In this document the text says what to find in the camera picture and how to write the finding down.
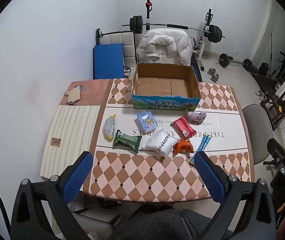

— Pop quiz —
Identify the black metal frame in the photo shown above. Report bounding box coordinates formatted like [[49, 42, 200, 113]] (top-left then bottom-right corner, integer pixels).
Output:
[[96, 28, 105, 46]]

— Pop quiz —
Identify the white weight rack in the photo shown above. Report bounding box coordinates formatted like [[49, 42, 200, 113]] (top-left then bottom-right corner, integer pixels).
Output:
[[142, 0, 215, 73]]

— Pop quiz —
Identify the blue tissue pack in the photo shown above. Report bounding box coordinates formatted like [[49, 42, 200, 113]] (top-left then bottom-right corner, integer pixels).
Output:
[[136, 110, 158, 130]]

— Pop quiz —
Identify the small cardboard piece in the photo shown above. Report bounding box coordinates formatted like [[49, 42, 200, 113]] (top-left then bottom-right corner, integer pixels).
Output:
[[66, 87, 81, 105]]

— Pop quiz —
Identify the cream striped board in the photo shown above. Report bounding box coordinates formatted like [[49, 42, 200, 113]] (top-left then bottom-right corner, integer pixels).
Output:
[[40, 104, 101, 180]]

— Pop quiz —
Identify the person's dark fleece clothing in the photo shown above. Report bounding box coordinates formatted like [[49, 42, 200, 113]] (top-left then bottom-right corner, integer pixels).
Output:
[[112, 205, 230, 240]]

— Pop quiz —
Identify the short barbell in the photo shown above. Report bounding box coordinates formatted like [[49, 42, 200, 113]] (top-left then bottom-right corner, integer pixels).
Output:
[[217, 53, 253, 71]]

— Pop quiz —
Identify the pink brown board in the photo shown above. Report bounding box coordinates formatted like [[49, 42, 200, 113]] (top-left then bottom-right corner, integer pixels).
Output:
[[59, 79, 113, 106]]

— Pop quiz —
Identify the barbell with black plates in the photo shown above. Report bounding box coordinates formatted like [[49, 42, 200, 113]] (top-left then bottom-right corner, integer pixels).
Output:
[[122, 16, 226, 43]]

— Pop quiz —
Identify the orange packet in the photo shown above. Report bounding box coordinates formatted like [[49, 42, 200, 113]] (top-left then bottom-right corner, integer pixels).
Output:
[[173, 139, 194, 155]]

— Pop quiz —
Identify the blue folded mat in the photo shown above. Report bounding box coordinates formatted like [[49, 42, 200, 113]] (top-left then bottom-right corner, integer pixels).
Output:
[[93, 43, 124, 80]]

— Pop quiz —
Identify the silver yellow mesh packet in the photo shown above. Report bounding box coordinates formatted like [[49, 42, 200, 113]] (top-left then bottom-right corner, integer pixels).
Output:
[[102, 114, 116, 140]]

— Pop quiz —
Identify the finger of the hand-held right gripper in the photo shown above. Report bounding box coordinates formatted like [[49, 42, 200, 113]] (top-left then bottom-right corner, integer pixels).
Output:
[[267, 137, 285, 172]]

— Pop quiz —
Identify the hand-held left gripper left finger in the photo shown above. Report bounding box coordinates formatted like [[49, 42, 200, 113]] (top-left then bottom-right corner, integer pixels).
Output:
[[11, 151, 93, 240]]

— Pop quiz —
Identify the white padded cushion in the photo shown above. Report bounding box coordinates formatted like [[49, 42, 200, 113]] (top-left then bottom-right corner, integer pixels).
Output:
[[100, 31, 136, 67]]

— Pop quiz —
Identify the black weight bench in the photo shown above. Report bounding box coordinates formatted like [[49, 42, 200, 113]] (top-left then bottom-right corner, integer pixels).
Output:
[[189, 55, 203, 82]]

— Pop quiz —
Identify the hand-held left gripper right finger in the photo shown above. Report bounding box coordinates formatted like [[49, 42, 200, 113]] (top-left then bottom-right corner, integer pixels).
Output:
[[195, 151, 276, 240]]

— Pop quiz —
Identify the white pouch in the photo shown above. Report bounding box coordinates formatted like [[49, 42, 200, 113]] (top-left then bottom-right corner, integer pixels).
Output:
[[141, 127, 178, 157]]

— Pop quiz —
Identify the cardboard box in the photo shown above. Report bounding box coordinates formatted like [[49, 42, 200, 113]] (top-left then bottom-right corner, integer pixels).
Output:
[[131, 62, 201, 111]]

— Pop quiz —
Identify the blue stick packet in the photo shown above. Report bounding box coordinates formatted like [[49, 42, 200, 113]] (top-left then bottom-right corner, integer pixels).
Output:
[[190, 134, 212, 166]]

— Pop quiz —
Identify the black metal stand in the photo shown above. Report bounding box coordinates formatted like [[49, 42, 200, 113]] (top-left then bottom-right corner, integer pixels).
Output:
[[270, 51, 285, 80]]

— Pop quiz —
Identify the white puffer jacket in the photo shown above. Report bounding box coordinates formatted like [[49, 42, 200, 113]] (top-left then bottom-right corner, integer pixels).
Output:
[[136, 28, 194, 66]]

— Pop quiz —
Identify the red snack packet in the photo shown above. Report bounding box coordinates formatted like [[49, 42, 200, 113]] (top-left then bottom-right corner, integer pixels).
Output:
[[172, 116, 197, 140]]

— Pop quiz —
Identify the green packet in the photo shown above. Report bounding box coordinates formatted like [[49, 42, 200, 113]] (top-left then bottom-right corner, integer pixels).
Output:
[[113, 129, 142, 154]]

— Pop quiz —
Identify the beige chair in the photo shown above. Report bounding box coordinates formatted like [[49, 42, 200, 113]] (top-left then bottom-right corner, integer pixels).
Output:
[[242, 104, 274, 165]]

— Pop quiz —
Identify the black box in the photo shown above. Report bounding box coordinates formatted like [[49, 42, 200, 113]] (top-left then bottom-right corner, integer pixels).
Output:
[[259, 62, 270, 76]]

